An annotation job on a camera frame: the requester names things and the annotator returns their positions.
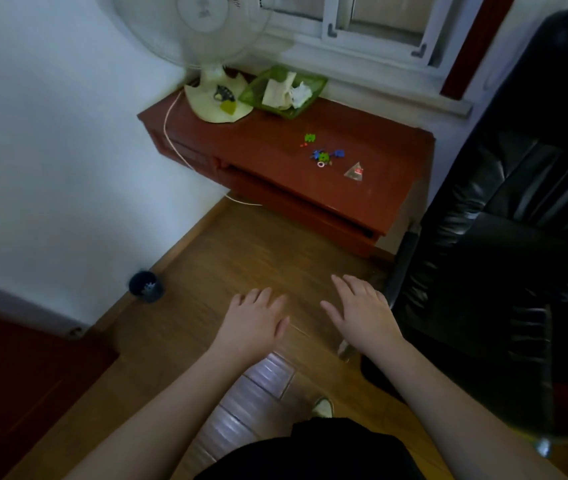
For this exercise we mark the person's left hand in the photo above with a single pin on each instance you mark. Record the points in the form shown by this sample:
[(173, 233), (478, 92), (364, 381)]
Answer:
[(254, 327)]

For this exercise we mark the person's right hand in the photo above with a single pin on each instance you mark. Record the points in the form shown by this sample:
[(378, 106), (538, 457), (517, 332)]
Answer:
[(366, 319)]

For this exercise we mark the dark blue cup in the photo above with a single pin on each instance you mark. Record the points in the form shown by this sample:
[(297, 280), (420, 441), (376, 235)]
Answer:
[(139, 289)]

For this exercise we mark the green glass dish with tissues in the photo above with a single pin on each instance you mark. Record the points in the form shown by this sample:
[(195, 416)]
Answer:
[(251, 94)]

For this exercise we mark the person's right forearm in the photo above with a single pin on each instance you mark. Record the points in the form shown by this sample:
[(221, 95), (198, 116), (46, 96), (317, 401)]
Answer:
[(454, 419)]

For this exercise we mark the person's left forearm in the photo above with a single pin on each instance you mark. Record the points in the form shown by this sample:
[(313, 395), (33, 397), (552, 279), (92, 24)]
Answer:
[(164, 424)]

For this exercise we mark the wooden floor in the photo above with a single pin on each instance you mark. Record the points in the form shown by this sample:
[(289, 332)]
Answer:
[(244, 244)]

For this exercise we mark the person's right shoe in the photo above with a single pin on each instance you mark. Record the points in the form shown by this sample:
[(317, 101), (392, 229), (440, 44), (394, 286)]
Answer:
[(324, 408)]

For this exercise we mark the person's black shorts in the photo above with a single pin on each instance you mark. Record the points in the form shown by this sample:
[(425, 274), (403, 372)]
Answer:
[(314, 454)]

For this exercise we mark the black leather office chair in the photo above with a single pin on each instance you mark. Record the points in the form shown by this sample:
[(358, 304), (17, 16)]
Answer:
[(513, 219)]

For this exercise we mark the red-brown wooden table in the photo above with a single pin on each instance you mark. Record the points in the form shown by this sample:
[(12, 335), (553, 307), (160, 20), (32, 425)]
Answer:
[(264, 139)]

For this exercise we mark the white stone window sill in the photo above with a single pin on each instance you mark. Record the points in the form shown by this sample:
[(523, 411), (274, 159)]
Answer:
[(389, 89)]

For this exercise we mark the white table fan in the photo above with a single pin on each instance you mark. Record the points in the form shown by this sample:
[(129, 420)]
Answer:
[(199, 102)]

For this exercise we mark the crumpled white tissue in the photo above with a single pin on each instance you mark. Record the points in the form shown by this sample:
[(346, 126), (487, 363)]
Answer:
[(301, 94)]

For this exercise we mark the folded beige paper towel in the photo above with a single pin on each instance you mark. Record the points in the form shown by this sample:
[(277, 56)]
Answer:
[(276, 92)]

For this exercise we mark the dark wooden door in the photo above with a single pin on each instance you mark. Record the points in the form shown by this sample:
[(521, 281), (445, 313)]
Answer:
[(14, 394)]

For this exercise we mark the dark red wooden window trim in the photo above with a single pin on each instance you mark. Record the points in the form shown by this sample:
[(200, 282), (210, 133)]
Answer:
[(473, 44)]

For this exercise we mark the white framed window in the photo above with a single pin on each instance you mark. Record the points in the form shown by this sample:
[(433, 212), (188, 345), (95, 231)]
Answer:
[(334, 19)]

